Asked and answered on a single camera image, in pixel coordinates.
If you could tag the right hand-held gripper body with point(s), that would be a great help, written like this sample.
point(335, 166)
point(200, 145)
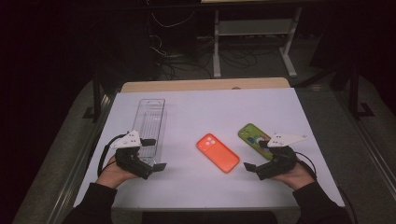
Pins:
point(280, 161)

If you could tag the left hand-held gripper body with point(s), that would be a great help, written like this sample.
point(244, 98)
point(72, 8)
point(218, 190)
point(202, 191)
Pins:
point(132, 161)

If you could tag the green cartoon phone case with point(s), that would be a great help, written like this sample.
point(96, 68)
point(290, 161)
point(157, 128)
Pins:
point(249, 133)

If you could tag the clear plastic tray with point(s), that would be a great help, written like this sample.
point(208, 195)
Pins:
point(151, 118)

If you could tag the orange phone case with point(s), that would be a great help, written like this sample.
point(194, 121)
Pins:
point(218, 154)

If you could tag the person's right hand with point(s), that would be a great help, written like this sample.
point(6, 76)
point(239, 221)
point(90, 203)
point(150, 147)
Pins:
point(297, 179)

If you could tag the person's left hand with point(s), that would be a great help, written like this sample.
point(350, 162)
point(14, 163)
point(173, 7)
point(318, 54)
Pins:
point(110, 175)

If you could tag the white board sheet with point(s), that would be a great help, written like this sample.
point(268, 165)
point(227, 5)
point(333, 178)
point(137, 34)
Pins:
point(199, 118)

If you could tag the black metal stand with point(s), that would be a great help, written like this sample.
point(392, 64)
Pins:
point(97, 96)
point(352, 90)

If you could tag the wooden table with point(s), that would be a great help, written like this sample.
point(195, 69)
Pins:
point(186, 84)

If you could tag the metal rail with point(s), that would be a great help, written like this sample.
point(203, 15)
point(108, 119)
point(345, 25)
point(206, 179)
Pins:
point(71, 180)
point(370, 140)

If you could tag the white metal table frame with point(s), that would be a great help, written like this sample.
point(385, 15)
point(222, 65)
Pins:
point(217, 46)

